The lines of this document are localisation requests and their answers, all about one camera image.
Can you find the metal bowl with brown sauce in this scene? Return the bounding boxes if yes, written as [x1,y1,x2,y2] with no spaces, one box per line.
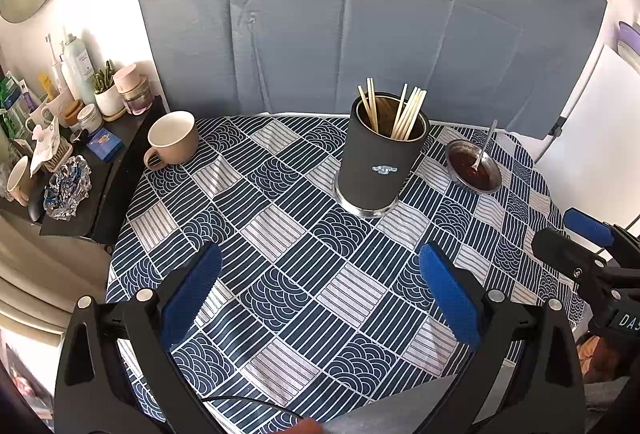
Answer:
[445,139,502,194]

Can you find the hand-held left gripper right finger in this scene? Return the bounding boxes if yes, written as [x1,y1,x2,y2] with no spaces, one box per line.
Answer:
[419,241,587,434]

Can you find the person's right hand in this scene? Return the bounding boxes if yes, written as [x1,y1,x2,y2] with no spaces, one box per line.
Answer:
[577,333,628,382]

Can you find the metal spoon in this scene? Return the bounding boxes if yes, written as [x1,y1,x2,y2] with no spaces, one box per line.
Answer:
[470,119,499,172]

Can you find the crumpled foil wrapper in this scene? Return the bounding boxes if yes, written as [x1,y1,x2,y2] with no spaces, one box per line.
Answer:
[44,155,92,220]

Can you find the succulent in white pot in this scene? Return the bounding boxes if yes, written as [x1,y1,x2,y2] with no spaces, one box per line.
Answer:
[92,60,127,119]

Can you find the wooden brush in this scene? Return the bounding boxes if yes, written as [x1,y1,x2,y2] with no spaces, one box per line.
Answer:
[40,139,76,173]

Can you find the white electric toothbrush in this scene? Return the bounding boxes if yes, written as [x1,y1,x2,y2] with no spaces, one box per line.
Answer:
[46,34,63,90]

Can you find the tall beige mug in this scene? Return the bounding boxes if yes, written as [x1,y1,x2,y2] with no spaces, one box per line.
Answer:
[6,156,37,207]

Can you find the white board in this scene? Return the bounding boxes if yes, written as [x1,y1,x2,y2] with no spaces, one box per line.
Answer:
[535,43,640,235]

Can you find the beige ceramic mug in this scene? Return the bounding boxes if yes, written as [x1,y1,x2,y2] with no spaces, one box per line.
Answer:
[143,110,200,171]

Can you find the bunch of wooden chopsticks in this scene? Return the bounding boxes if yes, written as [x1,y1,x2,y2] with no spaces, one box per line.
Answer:
[357,77,428,141]

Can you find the blue box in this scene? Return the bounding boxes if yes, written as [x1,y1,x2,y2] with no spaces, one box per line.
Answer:
[86,127,124,161]

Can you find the beige furniture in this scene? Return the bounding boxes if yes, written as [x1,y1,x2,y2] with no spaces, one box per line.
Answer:
[0,214,76,330]

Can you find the black cylindrical utensil holder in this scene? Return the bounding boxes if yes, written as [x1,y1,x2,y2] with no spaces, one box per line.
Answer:
[334,92,431,218]

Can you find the blue white patterned tablecloth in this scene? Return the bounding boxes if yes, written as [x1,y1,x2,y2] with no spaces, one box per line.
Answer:
[105,114,581,434]

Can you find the lilac container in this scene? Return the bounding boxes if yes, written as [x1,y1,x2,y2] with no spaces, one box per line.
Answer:
[617,20,640,65]

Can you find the grey clothing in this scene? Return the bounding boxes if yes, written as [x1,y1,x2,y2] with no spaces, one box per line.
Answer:
[320,376,453,434]

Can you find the green packets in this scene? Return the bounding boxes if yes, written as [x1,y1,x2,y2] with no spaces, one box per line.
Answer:
[0,74,31,140]

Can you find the dark glass jar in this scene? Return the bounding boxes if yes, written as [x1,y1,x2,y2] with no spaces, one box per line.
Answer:
[122,84,153,115]

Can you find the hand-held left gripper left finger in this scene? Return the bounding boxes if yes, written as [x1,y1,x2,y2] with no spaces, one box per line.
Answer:
[54,241,223,434]

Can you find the small white jar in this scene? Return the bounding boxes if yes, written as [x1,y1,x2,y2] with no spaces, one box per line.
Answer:
[77,104,103,135]

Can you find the white crumpled tissue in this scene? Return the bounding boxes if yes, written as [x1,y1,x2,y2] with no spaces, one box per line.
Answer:
[29,123,63,177]

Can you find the black side shelf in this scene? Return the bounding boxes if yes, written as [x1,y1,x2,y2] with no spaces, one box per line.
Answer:
[39,95,168,245]

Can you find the pale spray bottle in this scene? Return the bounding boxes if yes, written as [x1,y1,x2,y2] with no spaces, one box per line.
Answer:
[62,33,96,105]

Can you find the pink jar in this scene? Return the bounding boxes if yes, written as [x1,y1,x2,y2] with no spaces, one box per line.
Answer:
[112,63,143,97]

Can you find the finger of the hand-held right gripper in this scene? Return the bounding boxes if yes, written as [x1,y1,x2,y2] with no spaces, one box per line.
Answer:
[531,229,640,297]
[562,208,640,255]

